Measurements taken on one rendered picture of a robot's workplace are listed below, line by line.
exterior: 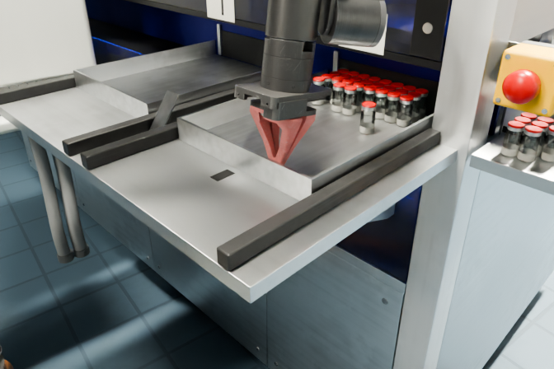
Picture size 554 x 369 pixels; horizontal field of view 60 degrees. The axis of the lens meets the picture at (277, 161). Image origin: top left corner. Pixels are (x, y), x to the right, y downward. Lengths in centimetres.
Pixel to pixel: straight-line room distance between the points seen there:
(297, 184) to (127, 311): 126
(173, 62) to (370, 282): 62
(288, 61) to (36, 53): 90
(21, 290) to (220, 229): 149
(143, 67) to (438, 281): 71
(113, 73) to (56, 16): 33
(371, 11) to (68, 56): 95
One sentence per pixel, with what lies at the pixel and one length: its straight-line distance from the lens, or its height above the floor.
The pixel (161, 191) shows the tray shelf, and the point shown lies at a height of 88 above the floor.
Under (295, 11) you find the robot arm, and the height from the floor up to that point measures 109.
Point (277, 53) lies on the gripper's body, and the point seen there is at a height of 105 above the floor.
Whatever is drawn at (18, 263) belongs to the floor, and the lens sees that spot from 210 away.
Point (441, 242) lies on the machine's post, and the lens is 81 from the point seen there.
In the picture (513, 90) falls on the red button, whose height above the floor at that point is 99.
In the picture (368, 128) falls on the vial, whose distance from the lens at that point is 73.
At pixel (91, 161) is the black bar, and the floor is 89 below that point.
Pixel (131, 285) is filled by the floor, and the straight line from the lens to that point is 184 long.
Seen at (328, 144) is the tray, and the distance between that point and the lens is 70.
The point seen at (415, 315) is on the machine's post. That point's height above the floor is 55.
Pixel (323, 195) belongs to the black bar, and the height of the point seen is 90.
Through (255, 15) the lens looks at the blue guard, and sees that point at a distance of 93.
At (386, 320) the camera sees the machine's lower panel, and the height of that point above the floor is 50.
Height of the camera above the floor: 118
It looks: 27 degrees down
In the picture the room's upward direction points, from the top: straight up
